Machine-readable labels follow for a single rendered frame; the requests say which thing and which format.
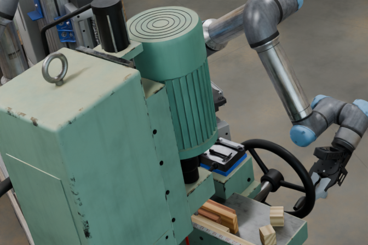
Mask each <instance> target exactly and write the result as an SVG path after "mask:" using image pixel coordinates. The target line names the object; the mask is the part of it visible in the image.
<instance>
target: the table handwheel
mask: <svg viewBox="0 0 368 245"><path fill-rule="evenodd" d="M241 145H244V146H245V151H247V150H248V151H249V152H250V154H251V155H252V157H253V158H254V159H255V161H256V162H257V164H258V165H259V167H260V168H261V170H262V171H263V173H264V175H263V176H262V177H261V179H260V181H261V191H260V192H259V193H258V194H257V195H256V196H255V197H254V198H253V200H256V201H258V202H260V203H263V204H265V205H268V206H271V205H269V204H268V203H266V202H265V200H266V198H267V196H268V194H269V192H272V193H273V192H276V191H277V190H278V189H279V188H280V187H281V186H283V187H286V188H290V189H294V190H297V191H300V192H303V193H306V201H305V203H304V205H303V207H302V208H301V209H299V210H297V211H291V212H290V211H284V212H285V213H288V214H291V215H293V216H295V217H298V218H300V219H302V218H304V217H306V216H307V215H308V214H309V213H310V212H311V211H312V209H313V207H314V204H315V188H314V184H313V181H312V179H311V177H310V175H309V173H308V171H307V170H306V168H305V167H304V166H303V165H302V163H301V162H300V161H299V160H298V159H297V158H296V157H295V156H294V155H293V154H292V153H290V152H289V151H288V150H286V149H285V148H283V147H282V146H280V145H278V144H276V143H274V142H271V141H268V140H265V139H249V140H247V141H244V142H242V143H241ZM254 148H259V149H265V150H268V151H270V152H273V153H274V154H276V155H278V156H280V157H281V158H282V159H284V160H285V161H286V162H287V163H288V164H289V165H290V166H291V167H292V168H293V169H294V170H295V172H296V173H297V174H298V176H299V177H300V179H301V181H302V183H303V186H300V185H296V184H292V183H289V182H286V181H284V177H283V175H282V173H281V172H279V171H278V170H276V169H273V168H271V169H268V168H267V167H266V165H265V164H264V163H263V161H262V160H261V159H260V157H259V156H258V154H257V152H256V151H255V150H254ZM271 207H272V206H271Z"/></svg>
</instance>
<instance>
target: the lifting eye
mask: <svg viewBox="0 0 368 245"><path fill-rule="evenodd" d="M53 59H60V61H61V63H62V67H61V71H60V73H59V74H58V75H57V76H55V77H51V76H50V75H49V73H48V67H49V64H50V63H51V61H52V60H53ZM67 71H68V60H67V58H66V56H65V55H64V54H62V53H61V52H53V53H51V54H49V55H48V56H47V57H46V58H45V59H44V61H43V64H42V76H43V78H44V79H45V80H46V81H47V82H49V83H52V84H55V85H57V86H59V85H62V84H63V83H64V81H63V78H64V77H65V75H66V73H67Z"/></svg>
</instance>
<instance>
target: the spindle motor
mask: <svg viewBox="0 0 368 245"><path fill-rule="evenodd" d="M126 25H127V28H128V33H129V38H130V40H134V41H137V42H140V43H142V46H143V51H142V52H141V53H139V54H138V55H136V56H135V57H134V61H135V66H136V69H137V70H138V71H139V72H140V75H141V77H142V78H146V79H149V80H152V81H156V82H159V83H162V84H165V86H166V90H167V94H168V100H169V105H170V111H171V116H172V122H173V126H174V131H175V137H176V142H177V148H178V151H179V157H180V160H183V159H189V158H192V157H195V156H198V155H200V154H202V153H204V152H206V151H207V150H208V149H210V148H211V147H212V146H213V145H214V144H215V142H216V140H217V138H218V135H219V132H218V128H217V121H216V113H215V106H214V99H213V95H212V87H211V80H210V73H209V66H208V58H207V54H206V47H205V39H204V32H203V25H202V21H201V18H200V17H199V16H198V15H197V14H196V13H195V12H194V11H193V10H191V9H188V8H184V7H175V6H170V7H159V8H153V9H150V10H147V11H143V12H141V13H139V14H137V15H135V16H133V17H132V18H131V19H129V20H128V21H127V22H126Z"/></svg>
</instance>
